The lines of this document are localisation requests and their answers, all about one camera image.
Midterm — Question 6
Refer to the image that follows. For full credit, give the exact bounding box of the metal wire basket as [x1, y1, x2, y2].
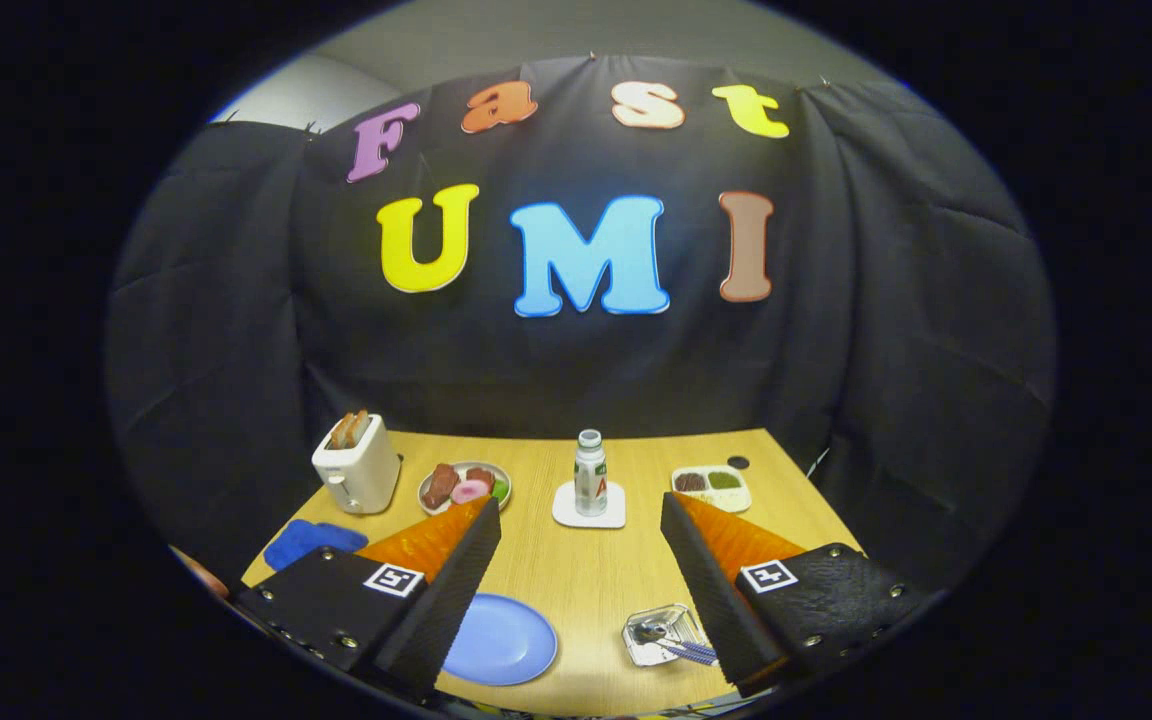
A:
[622, 603, 720, 668]

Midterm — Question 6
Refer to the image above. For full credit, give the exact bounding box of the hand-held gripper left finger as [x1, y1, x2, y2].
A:
[233, 497, 503, 701]

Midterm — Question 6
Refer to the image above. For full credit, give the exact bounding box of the white toaster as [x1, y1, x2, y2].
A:
[311, 413, 403, 516]

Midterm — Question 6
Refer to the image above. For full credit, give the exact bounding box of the blue folded cloth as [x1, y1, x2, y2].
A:
[263, 518, 370, 573]

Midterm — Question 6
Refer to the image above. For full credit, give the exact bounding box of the brown meat piece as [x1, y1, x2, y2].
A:
[422, 463, 461, 511]

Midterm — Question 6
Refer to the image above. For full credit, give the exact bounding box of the blue round plate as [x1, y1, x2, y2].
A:
[441, 593, 559, 687]

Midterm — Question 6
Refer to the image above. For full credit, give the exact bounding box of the white square coaster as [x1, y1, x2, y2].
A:
[552, 481, 628, 530]

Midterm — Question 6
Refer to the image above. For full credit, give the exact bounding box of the small beige food plate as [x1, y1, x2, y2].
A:
[417, 460, 513, 517]

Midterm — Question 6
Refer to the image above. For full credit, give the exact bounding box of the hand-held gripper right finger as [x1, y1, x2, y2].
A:
[660, 491, 937, 698]

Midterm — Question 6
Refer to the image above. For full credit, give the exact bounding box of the spoon with blue checked handle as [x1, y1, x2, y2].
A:
[634, 622, 718, 657]

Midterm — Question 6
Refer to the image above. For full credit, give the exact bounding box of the white divided bean dish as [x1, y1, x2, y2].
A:
[671, 465, 753, 514]

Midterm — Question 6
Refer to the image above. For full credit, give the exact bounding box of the white drink bottle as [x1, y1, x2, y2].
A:
[574, 429, 609, 518]

